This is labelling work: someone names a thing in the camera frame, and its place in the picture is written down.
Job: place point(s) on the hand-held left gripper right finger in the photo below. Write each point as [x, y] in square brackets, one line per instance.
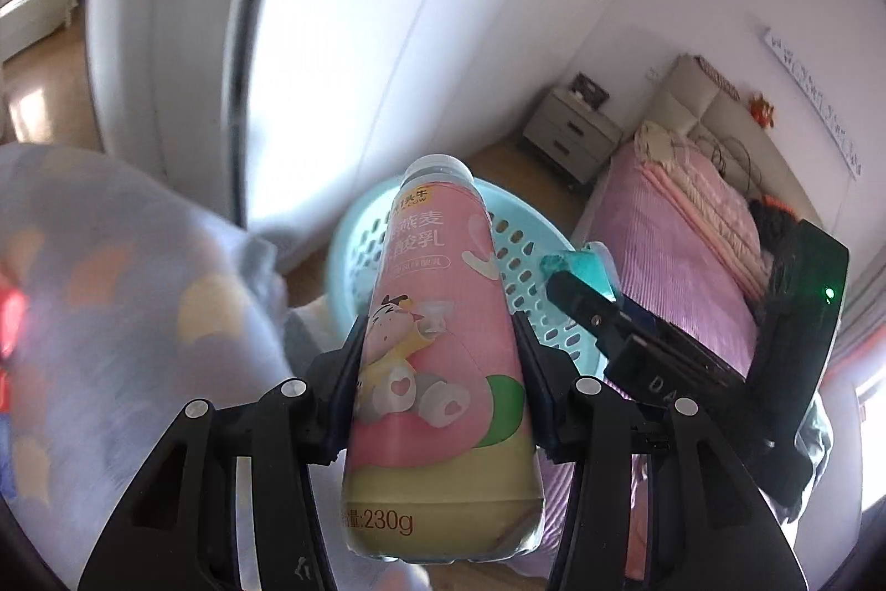
[543, 418]

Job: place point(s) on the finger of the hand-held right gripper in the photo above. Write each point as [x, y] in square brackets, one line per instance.
[585, 304]

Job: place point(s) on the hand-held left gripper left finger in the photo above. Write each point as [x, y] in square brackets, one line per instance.
[332, 418]

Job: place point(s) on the green plastic packet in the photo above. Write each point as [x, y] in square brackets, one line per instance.
[578, 265]

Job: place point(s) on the teal plastic basket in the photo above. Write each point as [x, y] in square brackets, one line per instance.
[526, 245]

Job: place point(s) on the pink yogurt drink bottle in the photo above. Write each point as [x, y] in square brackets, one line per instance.
[436, 355]

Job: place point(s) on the pink striped bed sheet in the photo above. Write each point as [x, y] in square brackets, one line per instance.
[664, 265]

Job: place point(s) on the dark cloth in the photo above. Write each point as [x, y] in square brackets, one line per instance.
[772, 224]

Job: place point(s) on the pink folded quilt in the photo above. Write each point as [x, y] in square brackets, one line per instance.
[706, 203]

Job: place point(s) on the grey nightstand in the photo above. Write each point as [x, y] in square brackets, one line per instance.
[567, 127]

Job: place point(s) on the cream cloth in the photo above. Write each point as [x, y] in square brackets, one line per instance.
[661, 141]

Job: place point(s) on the red plush toy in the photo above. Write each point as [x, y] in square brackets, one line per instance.
[761, 111]

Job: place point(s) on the beige padded headboard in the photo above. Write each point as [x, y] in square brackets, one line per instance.
[720, 106]

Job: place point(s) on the white wardrobe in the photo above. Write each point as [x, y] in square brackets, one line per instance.
[484, 9]

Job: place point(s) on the white sliding door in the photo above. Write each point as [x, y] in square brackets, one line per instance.
[311, 44]

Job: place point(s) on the white bed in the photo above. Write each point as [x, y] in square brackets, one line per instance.
[34, 2]

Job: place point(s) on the small picture frame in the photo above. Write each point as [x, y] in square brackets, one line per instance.
[588, 89]

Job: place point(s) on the white wall banner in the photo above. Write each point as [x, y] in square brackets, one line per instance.
[813, 92]

